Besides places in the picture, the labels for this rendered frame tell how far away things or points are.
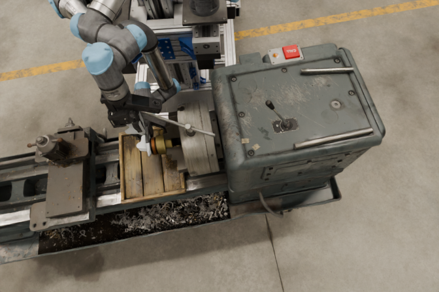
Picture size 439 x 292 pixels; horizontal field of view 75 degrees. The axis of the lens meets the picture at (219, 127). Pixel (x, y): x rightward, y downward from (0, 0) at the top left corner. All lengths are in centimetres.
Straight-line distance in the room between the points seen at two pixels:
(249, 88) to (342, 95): 35
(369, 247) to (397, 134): 93
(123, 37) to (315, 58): 76
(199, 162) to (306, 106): 46
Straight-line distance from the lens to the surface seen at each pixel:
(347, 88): 122
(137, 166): 148
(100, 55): 79
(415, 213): 260
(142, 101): 92
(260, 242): 224
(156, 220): 169
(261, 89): 114
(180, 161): 120
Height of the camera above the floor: 223
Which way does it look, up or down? 66 degrees down
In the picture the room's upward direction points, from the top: 7 degrees counter-clockwise
